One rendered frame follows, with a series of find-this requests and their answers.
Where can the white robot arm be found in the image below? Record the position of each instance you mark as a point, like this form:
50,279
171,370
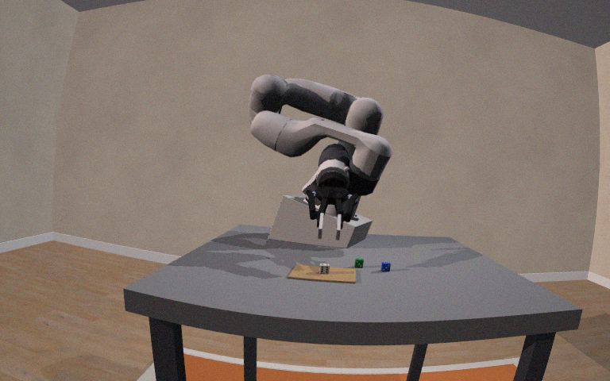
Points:
361,119

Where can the tan flat mat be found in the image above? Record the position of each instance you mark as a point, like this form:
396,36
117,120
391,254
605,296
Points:
336,275

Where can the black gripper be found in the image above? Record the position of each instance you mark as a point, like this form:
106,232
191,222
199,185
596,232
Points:
329,193

